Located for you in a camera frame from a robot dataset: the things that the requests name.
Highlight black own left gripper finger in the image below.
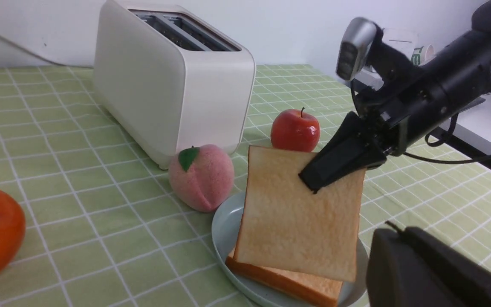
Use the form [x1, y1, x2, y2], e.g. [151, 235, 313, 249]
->
[366, 221, 491, 307]

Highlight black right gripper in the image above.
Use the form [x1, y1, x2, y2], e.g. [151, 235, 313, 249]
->
[298, 29, 491, 194]

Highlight toast slice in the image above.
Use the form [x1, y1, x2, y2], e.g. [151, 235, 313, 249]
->
[234, 146, 366, 282]
[225, 249, 343, 307]

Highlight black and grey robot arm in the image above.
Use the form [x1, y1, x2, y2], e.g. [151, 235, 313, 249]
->
[299, 0, 491, 307]

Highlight white two-slot toaster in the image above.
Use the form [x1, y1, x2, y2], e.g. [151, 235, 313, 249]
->
[93, 0, 257, 169]

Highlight red apple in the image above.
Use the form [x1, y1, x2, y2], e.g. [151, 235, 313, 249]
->
[270, 107, 321, 152]

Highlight white cup with green print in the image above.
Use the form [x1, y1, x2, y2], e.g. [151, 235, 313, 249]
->
[411, 45, 435, 66]

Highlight light blue round plate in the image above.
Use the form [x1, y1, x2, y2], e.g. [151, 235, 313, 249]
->
[211, 191, 369, 307]

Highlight pink peach with leaf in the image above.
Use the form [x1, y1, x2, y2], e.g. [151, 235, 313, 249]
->
[168, 144, 234, 212]

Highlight green checkered tablecloth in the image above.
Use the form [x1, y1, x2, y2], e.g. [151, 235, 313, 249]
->
[0, 67, 491, 307]

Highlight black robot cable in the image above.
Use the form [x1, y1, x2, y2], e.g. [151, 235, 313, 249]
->
[401, 113, 491, 165]

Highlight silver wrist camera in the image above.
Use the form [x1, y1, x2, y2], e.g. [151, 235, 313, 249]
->
[336, 17, 383, 81]

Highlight white power cord with plug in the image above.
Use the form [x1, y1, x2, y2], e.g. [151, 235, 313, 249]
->
[0, 22, 94, 69]

